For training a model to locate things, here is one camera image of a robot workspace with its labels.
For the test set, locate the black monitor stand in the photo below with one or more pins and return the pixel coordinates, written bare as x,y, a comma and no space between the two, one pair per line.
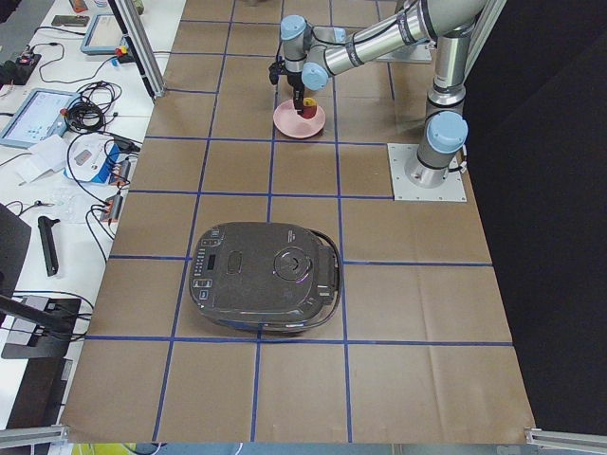
42,326

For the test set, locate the smartphone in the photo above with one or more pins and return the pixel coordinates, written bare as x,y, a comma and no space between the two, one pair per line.
70,21

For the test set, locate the far teach pendant tablet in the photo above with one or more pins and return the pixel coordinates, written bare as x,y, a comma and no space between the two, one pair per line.
103,36

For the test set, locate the pink plate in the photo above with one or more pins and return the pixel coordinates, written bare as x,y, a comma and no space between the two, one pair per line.
289,123

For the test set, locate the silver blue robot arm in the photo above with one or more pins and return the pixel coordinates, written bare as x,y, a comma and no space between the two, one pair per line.
450,34

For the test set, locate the grey connector box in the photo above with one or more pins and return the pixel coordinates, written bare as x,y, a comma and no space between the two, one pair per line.
110,213

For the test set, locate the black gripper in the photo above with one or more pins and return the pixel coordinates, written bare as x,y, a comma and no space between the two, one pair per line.
295,86

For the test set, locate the red yellow apple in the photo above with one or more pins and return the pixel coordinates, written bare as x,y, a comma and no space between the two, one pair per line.
310,108

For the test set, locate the black bar tool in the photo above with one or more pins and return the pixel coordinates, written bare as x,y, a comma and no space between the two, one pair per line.
45,226

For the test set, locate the teach pendant tablet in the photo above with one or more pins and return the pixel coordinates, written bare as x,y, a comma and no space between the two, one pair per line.
39,117
103,36

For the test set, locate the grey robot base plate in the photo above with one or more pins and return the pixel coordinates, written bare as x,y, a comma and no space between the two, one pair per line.
413,182

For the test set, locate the brown paper table mat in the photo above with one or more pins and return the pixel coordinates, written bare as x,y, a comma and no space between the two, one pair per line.
418,349

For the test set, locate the near teach pendant tablet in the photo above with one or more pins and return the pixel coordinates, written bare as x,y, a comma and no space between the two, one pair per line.
39,117

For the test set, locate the aluminium frame post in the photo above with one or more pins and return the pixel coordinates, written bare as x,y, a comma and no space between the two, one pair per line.
137,40

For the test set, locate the dark grey rice cooker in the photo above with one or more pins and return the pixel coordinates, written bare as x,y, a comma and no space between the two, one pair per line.
268,277

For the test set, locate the blue white box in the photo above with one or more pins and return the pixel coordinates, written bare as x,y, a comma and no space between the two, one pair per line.
92,159

